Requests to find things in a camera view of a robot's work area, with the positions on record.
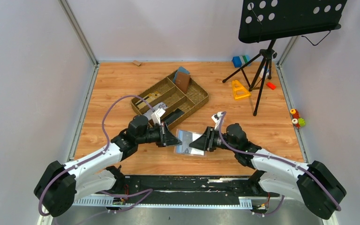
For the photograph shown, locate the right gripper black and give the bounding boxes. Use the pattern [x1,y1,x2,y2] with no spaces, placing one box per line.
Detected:
[189,127,238,152]

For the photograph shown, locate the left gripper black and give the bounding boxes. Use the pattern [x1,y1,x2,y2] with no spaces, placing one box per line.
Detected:
[136,121,182,147]

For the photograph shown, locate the pink card holder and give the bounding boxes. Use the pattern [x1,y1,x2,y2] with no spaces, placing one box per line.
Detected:
[173,128,208,158]

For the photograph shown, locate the black card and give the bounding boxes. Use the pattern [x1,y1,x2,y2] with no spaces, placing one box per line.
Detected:
[162,108,184,126]

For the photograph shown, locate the white patterned card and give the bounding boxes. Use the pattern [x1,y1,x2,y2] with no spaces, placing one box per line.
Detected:
[143,102,168,120]

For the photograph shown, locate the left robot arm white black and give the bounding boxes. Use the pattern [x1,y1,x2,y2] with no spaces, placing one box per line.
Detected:
[34,115,182,217]

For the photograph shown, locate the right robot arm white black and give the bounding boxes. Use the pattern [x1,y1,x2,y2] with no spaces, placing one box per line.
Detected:
[189,123,346,219]

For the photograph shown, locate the gold card in tray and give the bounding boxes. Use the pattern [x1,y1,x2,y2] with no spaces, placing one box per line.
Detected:
[135,91,161,109]

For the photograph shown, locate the blue card wallet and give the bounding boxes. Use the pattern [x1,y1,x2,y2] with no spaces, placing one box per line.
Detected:
[172,67,190,83]

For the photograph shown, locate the woven olive divided tray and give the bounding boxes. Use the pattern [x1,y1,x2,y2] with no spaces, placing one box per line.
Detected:
[131,71,209,129]

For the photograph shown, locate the brown leather wallet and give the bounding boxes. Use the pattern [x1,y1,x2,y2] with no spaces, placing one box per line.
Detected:
[175,72,191,93]

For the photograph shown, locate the yellow triangular toy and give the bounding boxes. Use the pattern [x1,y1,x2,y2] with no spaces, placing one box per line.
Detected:
[231,80,251,100]

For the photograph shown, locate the small red block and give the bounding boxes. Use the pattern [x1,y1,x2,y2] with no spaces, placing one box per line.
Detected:
[266,82,277,90]

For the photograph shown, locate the blue green block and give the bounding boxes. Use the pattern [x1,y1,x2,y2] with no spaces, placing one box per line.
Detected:
[232,55,250,68]

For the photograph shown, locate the orange red toy piece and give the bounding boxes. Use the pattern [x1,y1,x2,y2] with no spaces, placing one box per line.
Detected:
[290,108,300,119]

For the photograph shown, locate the green red toy piece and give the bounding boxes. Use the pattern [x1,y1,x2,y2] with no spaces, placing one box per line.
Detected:
[292,118,306,128]

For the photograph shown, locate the black music stand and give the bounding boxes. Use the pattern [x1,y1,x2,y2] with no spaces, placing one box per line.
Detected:
[235,0,347,116]

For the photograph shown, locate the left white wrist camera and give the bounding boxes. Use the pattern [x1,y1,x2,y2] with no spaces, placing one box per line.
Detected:
[151,108,165,124]

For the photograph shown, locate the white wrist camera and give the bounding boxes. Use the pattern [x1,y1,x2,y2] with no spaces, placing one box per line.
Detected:
[211,111,226,130]
[151,108,165,124]

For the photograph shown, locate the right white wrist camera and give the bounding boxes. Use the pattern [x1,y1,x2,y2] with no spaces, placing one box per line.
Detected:
[211,111,226,130]

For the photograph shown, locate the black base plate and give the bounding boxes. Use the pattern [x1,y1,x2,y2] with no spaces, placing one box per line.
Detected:
[107,175,280,205]

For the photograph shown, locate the aluminium frame rail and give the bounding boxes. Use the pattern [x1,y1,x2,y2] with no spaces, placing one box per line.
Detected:
[47,174,330,209]

